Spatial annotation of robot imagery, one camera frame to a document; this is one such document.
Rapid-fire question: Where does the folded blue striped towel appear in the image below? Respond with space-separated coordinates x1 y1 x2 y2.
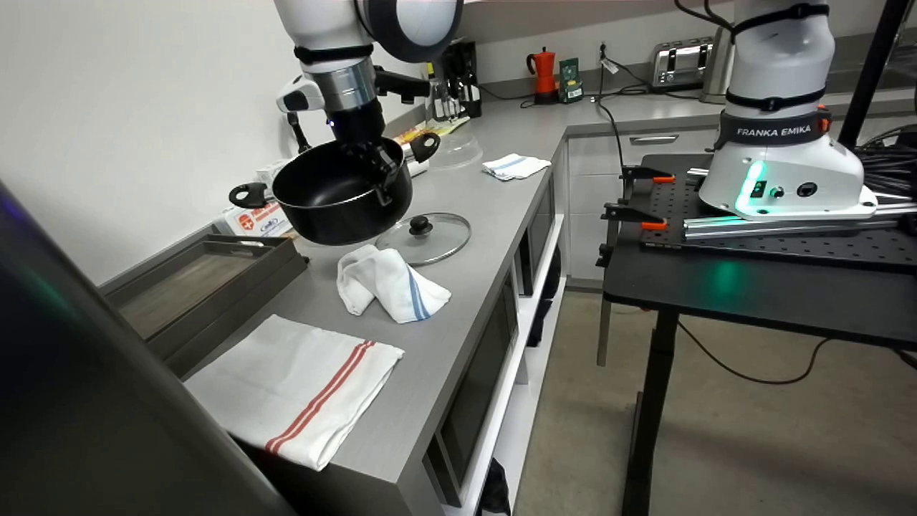
485 152 546 183

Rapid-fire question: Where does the crumpled blue striped towel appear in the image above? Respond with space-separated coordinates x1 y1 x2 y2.
334 244 449 324

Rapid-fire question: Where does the built-in microwave oven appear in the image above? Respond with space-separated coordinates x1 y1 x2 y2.
426 282 516 506

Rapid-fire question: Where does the red white small box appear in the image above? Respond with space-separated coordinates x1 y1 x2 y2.
224 203 293 238

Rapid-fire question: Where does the green small box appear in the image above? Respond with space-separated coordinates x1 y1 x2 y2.
559 59 585 105

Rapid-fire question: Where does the glass pot lid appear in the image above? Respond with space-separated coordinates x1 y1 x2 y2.
374 212 473 268

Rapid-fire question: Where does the black floor cable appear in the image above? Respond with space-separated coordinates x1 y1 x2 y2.
674 320 917 390

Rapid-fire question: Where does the orange black clamp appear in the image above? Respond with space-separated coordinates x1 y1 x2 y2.
601 203 668 234
622 166 677 188

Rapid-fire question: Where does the red striped white towel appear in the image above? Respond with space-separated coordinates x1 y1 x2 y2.
185 317 402 474

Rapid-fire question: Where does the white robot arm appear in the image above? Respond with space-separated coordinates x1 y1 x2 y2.
271 0 880 221

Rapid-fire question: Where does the black robot table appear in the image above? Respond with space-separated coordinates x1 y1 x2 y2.
595 155 917 516

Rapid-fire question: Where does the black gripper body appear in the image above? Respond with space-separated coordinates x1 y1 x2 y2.
327 100 384 145

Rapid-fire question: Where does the black coffee machine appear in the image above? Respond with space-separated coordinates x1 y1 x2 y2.
442 41 480 117

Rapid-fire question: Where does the silver toaster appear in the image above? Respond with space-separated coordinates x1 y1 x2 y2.
651 41 712 93

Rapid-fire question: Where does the red kettle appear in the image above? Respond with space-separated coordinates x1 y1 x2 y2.
526 47 559 105

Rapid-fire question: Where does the black cooking pot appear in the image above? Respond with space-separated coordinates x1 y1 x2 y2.
230 133 442 248

